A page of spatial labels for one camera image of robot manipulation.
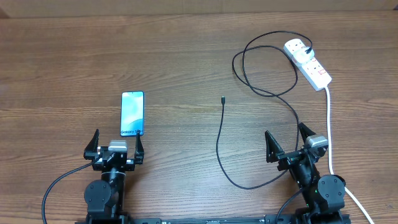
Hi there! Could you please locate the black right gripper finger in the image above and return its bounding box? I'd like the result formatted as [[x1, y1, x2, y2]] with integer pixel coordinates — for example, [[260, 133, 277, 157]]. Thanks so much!
[[265, 131, 285, 163], [298, 123, 317, 146]]

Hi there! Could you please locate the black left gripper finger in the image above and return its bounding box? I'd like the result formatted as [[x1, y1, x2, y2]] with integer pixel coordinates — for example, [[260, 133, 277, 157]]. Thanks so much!
[[84, 129, 100, 152], [135, 130, 144, 156]]

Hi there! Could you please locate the blue Galaxy smartphone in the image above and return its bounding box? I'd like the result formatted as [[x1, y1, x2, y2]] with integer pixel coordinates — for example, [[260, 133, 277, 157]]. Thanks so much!
[[120, 91, 144, 137]]

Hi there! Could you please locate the black USB charging cable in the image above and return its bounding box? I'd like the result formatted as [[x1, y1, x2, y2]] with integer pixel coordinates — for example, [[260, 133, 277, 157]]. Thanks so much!
[[216, 30, 313, 190]]

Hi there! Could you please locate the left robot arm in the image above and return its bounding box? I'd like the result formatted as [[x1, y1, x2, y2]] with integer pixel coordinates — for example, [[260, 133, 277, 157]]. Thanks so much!
[[83, 130, 144, 223]]

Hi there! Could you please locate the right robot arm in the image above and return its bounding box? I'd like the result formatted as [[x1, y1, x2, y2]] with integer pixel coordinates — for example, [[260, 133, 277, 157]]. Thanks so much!
[[264, 123, 351, 224]]

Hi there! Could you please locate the white charger plug adapter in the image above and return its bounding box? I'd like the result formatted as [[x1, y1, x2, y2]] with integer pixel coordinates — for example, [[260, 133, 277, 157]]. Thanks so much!
[[293, 47, 315, 64]]

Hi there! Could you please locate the white power strip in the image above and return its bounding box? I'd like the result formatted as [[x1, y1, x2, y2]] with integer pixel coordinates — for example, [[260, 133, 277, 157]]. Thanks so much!
[[284, 39, 332, 91]]

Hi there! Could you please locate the white power strip cord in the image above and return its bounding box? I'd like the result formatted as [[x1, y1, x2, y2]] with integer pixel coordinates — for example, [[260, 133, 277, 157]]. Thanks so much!
[[324, 86, 376, 224]]

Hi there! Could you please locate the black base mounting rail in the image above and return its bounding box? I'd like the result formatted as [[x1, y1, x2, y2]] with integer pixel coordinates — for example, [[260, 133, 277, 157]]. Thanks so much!
[[75, 215, 351, 224]]

